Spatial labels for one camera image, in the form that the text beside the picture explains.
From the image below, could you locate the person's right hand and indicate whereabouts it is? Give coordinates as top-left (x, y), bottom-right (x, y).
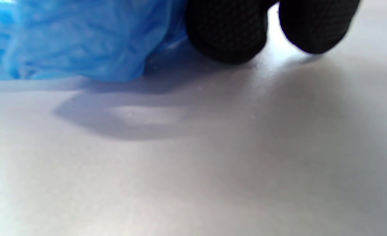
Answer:
top-left (185, 0), bottom-right (362, 65)

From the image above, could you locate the blue plastic bag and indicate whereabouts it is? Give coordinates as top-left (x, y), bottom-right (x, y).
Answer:
top-left (0, 0), bottom-right (191, 83)

